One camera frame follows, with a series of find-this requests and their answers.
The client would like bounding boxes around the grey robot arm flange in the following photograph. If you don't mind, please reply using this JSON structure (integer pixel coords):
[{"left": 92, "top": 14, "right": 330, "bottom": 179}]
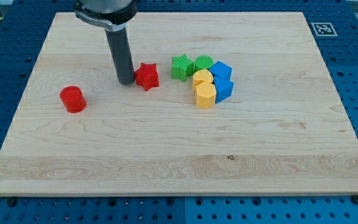
[{"left": 73, "top": 0, "right": 138, "bottom": 32}]

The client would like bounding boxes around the light wooden board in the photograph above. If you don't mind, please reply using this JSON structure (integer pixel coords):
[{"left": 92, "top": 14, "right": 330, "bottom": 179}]
[{"left": 0, "top": 12, "right": 358, "bottom": 197}]

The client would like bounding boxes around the yellow hexagon block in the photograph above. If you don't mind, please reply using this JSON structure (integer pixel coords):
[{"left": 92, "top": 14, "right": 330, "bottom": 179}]
[{"left": 195, "top": 82, "right": 217, "bottom": 109}]

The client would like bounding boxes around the yellow heart block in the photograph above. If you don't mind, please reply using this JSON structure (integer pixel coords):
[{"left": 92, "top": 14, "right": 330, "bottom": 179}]
[{"left": 192, "top": 69, "right": 214, "bottom": 90}]

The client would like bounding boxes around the green star block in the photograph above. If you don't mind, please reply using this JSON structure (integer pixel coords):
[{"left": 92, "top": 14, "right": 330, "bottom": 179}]
[{"left": 172, "top": 54, "right": 194, "bottom": 82}]

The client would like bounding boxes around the red star block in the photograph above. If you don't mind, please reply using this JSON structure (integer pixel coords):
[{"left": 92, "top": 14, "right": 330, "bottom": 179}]
[{"left": 134, "top": 63, "right": 159, "bottom": 91}]

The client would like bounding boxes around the lower blue cube block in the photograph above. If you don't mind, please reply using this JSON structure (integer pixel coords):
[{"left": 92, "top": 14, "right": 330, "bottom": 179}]
[{"left": 214, "top": 77, "right": 234, "bottom": 103}]

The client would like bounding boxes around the blue cube block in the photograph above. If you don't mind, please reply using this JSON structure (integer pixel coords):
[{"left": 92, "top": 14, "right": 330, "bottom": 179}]
[
  {"left": 209, "top": 61, "right": 232, "bottom": 80},
  {"left": 214, "top": 77, "right": 234, "bottom": 103}
]

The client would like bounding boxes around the green cylinder block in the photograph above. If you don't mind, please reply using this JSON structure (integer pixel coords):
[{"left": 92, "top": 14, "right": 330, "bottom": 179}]
[{"left": 194, "top": 55, "right": 214, "bottom": 72}]

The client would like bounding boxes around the upper blue cube block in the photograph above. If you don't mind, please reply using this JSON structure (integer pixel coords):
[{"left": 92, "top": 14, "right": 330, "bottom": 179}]
[{"left": 209, "top": 61, "right": 232, "bottom": 80}]

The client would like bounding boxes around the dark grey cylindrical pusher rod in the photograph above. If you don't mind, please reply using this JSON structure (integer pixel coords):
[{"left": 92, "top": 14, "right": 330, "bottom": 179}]
[{"left": 105, "top": 28, "right": 135, "bottom": 85}]

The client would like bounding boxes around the red cylinder block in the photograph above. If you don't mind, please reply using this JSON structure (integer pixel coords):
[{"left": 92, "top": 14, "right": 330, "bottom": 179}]
[{"left": 60, "top": 86, "right": 86, "bottom": 113}]

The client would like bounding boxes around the white fiducial marker tag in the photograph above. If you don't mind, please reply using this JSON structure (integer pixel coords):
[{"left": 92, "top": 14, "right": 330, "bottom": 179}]
[{"left": 311, "top": 22, "right": 337, "bottom": 37}]

